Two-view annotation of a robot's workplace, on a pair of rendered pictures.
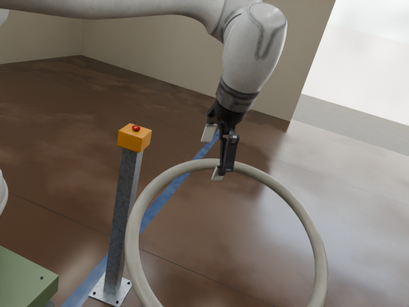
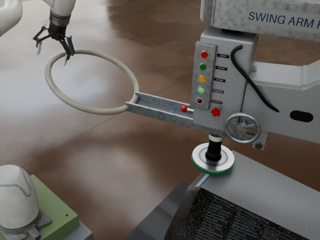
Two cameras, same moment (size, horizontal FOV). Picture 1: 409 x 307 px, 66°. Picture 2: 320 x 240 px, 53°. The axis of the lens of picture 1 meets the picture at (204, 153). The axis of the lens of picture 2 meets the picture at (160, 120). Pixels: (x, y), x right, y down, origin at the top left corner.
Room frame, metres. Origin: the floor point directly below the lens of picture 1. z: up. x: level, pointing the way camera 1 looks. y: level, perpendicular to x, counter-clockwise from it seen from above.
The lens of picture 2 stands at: (-0.43, 0.98, 1.99)
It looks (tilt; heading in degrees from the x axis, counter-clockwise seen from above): 35 degrees down; 300
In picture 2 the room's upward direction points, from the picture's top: 1 degrees clockwise
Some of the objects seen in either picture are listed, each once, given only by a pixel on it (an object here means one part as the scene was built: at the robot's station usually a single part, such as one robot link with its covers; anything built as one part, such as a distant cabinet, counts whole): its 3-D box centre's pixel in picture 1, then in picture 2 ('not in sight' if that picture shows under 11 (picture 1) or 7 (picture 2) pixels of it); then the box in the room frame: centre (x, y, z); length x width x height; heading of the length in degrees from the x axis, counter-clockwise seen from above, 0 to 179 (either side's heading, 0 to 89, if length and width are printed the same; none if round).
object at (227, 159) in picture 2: not in sight; (213, 156); (-0.05, -0.22, 0.89); 0.21 x 0.21 x 0.01
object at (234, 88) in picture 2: not in sight; (243, 83); (-0.13, -0.23, 1.34); 0.36 x 0.22 x 0.45; 9
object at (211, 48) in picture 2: not in sight; (203, 77); (0.00, -0.10, 1.39); 0.08 x 0.03 x 0.28; 9
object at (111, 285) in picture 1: (122, 220); not in sight; (1.35, 0.34, 0.54); 0.20 x 0.20 x 1.09; 83
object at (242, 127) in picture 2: not in sight; (243, 124); (-0.19, -0.12, 1.22); 0.15 x 0.10 x 0.15; 9
